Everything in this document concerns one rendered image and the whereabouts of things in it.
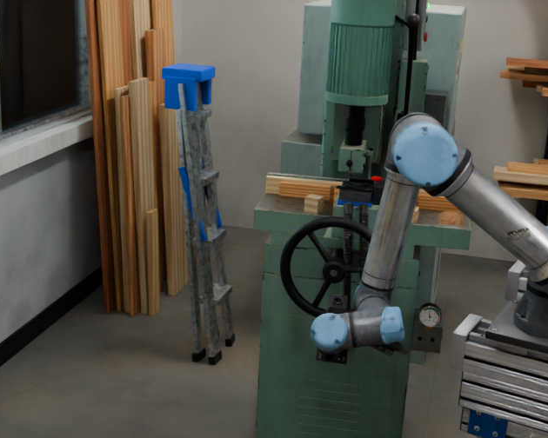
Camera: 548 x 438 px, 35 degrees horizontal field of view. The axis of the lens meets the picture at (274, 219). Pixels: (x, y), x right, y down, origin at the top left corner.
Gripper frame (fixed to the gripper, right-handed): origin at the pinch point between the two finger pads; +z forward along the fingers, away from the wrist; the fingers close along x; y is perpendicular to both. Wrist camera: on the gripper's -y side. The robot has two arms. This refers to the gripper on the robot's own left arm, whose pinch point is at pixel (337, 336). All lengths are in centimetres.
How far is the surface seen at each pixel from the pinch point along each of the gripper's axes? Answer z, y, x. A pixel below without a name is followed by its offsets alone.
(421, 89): 32, -79, 13
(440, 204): 31, -44, 22
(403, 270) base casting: 25.7, -22.9, 13.9
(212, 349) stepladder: 126, 1, -57
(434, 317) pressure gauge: 25.6, -11.0, 23.8
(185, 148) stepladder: 88, -70, -71
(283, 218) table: 19.8, -32.5, -20.8
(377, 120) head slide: 29, -67, 2
